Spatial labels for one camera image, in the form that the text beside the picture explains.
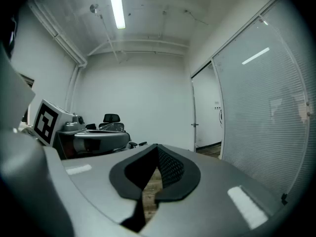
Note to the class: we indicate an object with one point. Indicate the plastic-wrapped black office chair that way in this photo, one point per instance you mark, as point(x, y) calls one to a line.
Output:
point(112, 122)

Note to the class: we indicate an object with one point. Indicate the white ceiling pipe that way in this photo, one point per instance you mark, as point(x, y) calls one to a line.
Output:
point(148, 43)

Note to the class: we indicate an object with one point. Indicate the long ceiling tube light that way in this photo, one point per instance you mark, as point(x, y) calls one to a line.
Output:
point(117, 6)

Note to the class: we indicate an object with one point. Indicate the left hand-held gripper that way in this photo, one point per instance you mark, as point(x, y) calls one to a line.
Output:
point(45, 122)

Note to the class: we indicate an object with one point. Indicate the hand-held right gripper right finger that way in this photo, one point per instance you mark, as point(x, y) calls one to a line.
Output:
point(217, 181)

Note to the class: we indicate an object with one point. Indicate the white window blinds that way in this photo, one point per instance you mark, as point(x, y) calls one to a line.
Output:
point(259, 112)

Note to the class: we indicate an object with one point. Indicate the white wall pipe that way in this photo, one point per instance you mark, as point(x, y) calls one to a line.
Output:
point(71, 51)

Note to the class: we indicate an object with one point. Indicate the round ceiling smoke detector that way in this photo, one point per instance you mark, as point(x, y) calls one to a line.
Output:
point(93, 8)

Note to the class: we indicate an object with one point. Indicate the frosted glass door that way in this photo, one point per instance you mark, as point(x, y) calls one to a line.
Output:
point(194, 102)

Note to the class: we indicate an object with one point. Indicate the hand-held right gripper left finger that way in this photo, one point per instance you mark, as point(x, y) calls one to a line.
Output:
point(93, 181)

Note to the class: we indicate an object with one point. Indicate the white wall switch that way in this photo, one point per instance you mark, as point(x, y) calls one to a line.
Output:
point(217, 103)

